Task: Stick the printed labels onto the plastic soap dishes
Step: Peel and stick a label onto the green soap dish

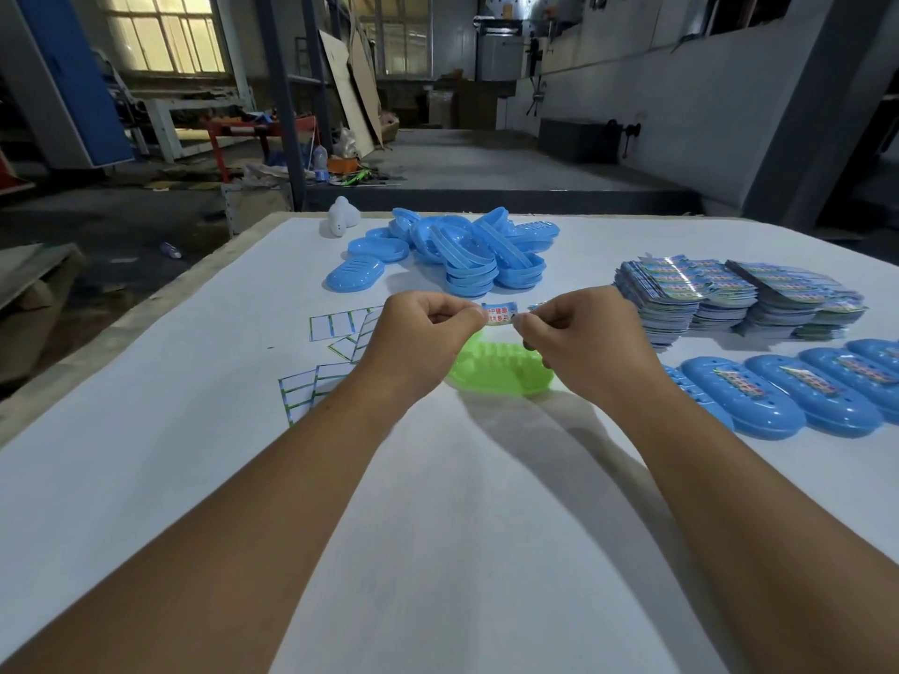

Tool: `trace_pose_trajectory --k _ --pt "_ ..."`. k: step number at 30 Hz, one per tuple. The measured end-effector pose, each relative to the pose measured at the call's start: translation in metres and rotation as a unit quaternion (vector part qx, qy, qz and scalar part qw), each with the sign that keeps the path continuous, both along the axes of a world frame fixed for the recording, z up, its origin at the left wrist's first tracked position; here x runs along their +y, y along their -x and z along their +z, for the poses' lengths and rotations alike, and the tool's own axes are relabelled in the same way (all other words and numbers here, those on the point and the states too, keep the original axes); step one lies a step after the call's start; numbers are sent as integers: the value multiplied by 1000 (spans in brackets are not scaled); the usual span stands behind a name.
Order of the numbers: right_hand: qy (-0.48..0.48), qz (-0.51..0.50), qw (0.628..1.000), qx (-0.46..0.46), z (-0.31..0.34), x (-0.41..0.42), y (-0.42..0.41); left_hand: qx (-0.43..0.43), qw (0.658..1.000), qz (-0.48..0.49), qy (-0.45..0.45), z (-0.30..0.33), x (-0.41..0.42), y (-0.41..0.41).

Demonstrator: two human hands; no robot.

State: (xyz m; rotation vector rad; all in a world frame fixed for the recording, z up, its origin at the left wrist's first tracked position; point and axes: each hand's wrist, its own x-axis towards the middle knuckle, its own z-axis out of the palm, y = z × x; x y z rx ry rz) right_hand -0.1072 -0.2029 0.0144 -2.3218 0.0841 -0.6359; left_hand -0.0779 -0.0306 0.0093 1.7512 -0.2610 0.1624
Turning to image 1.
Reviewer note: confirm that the person's right hand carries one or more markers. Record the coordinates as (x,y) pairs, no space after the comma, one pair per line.
(597,350)

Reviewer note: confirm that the green tool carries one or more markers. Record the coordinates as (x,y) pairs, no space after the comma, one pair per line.
(356,176)

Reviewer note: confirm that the wicker basket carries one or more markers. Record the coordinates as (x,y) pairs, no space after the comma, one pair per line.
(390,127)

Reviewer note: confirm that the person's left hand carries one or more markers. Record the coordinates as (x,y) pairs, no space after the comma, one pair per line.
(421,350)

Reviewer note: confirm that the person's left forearm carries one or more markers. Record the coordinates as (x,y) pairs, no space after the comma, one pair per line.
(211,547)

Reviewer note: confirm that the stacks of colourful sticker sheets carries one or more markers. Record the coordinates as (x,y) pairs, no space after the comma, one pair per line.
(664,301)

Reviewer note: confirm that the grey slanted pillar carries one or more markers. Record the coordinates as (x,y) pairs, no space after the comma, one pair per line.
(815,126)

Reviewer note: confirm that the wide window with grid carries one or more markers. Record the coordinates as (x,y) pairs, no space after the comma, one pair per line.
(404,38)

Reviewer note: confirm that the small rectangular sticker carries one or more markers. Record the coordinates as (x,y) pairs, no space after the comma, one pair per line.
(500,314)

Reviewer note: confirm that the white metal workbench frame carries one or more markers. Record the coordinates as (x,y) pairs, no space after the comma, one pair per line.
(165,122)

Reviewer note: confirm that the wooden pallet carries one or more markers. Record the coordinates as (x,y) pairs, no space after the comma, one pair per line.
(31,270)

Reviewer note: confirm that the red metal table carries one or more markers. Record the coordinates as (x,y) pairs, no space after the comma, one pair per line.
(237,126)

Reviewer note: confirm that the brown leaning board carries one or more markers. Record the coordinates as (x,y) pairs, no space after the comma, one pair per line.
(366,87)

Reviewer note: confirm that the orange box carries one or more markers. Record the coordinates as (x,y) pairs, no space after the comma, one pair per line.
(343,165)

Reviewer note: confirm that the pale leaning plywood board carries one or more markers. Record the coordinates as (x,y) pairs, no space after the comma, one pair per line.
(347,98)

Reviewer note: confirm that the blue and white machine cabinet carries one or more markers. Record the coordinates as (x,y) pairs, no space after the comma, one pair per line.
(77,73)

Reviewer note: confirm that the silver machine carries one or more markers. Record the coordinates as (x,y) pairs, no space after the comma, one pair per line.
(504,56)

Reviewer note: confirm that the thin dark steel post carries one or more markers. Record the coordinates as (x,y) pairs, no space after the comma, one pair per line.
(317,70)

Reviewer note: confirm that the green soap dish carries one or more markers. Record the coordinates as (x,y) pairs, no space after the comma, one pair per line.
(492,375)

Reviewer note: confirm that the plastic bottle on floor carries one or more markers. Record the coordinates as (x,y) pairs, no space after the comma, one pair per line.
(171,250)

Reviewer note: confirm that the black wall plug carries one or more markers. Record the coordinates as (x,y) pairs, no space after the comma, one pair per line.
(631,131)

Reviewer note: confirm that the person's right forearm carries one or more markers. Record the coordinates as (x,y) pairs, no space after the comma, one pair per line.
(765,533)

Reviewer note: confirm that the small white plastic figure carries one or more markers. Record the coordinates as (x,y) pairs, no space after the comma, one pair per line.
(344,216)

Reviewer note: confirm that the pile of blue soap dishes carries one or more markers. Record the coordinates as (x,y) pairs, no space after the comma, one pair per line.
(477,256)

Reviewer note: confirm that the clear water bottle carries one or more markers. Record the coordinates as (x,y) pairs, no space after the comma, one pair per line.
(321,164)

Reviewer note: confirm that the pale wooden crate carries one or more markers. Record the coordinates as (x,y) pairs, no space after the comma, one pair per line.
(258,210)

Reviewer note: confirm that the thick dark steel post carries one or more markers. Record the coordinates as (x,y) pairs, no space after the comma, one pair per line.
(281,112)

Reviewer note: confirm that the large bright window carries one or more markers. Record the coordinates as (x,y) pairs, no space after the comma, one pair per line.
(165,35)

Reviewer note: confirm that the white plastic bag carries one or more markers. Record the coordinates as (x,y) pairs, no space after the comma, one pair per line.
(347,143)

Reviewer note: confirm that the green-edged sticker sheet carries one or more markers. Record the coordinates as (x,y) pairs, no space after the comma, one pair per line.
(366,336)
(330,324)

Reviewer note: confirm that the black box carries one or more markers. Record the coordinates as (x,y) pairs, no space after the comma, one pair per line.
(579,141)

